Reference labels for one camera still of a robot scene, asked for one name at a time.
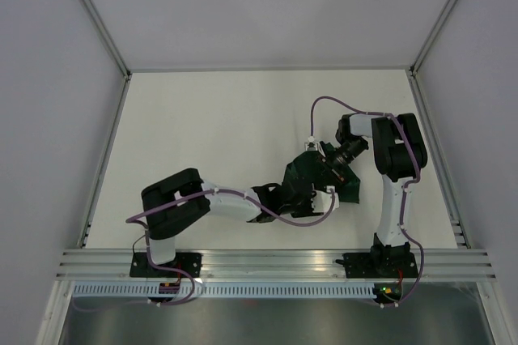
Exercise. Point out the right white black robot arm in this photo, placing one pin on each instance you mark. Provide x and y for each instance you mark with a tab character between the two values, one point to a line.
400	155

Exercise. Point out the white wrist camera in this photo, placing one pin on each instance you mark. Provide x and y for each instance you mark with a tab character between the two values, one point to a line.
324	201
312	144

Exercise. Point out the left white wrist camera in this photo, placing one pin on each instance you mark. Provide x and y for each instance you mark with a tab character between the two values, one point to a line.
324	201

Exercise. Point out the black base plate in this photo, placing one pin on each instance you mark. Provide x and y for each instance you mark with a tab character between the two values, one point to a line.
184	263
366	266

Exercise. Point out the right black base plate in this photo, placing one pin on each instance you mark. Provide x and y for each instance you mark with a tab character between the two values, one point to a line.
366	266

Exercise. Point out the aluminium mounting rail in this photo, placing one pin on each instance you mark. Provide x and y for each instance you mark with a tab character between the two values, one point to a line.
441	265

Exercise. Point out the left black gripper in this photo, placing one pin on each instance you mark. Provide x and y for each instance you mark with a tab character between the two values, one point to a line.
307	211

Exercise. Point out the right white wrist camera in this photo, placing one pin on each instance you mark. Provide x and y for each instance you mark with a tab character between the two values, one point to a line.
312	144

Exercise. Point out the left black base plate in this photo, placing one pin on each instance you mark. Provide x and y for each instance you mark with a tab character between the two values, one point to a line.
184	263

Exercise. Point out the aluminium frame post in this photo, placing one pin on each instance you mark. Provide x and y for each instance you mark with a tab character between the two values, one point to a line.
105	37
432	36

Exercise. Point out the right aluminium frame post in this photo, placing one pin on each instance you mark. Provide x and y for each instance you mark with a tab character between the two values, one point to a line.
432	36

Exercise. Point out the dark green cloth napkin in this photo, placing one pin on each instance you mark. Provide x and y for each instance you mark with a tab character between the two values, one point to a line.
304	168

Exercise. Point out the left aluminium frame post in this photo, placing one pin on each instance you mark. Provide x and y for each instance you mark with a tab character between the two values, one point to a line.
105	37

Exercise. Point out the white slotted cable duct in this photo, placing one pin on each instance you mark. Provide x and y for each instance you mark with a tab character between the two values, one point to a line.
243	290

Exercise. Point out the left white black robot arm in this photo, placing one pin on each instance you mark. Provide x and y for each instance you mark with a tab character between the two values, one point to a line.
177	202

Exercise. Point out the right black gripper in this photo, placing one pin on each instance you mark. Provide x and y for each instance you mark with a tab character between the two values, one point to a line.
333	170

